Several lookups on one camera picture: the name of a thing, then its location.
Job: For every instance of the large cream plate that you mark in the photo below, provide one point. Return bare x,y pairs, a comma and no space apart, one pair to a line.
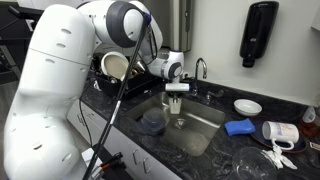
113,65

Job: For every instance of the printed white mug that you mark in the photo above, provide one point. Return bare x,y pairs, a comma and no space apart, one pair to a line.
281,131

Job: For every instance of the black wall soap dispenser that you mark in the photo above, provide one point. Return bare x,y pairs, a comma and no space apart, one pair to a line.
258,30

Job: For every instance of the clear glass bowl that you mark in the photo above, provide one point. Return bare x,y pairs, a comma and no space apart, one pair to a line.
253,165

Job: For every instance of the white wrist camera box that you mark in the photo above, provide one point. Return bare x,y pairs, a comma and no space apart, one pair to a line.
177,87

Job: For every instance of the small white bowl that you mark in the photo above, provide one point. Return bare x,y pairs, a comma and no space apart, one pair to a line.
247,107

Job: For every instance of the black orange clamp tool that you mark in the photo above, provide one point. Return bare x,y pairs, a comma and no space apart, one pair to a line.
111,160

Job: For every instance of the clear dish soap bottle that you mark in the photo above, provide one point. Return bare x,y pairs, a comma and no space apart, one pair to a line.
309,115

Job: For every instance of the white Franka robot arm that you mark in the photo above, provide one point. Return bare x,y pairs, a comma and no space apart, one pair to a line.
50,83

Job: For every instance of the crumpled white wrapper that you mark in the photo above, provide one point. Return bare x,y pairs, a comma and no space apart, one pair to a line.
278,156

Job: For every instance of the plain white mug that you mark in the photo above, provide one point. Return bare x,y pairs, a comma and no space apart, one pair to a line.
175,107

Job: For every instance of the steel paper towel dispenser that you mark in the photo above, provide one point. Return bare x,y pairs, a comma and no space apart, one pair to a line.
185,26

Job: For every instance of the metal sink drain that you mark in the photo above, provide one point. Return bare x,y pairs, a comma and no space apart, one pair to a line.
180,123

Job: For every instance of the dark round plate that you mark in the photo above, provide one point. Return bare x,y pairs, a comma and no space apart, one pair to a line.
301,145

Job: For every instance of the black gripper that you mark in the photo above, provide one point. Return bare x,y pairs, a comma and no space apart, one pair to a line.
175,93

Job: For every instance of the steel pot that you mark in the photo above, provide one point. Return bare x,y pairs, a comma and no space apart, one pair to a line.
139,67

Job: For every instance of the chrome gooseneck faucet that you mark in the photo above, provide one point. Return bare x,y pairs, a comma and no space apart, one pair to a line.
196,66

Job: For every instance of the black dish rack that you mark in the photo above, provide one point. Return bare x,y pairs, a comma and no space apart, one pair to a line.
140,85

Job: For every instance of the white paper sheets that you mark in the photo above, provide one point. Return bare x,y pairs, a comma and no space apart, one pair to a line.
87,158

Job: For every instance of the blue sponge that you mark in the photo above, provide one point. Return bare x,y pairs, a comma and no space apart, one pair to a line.
239,127

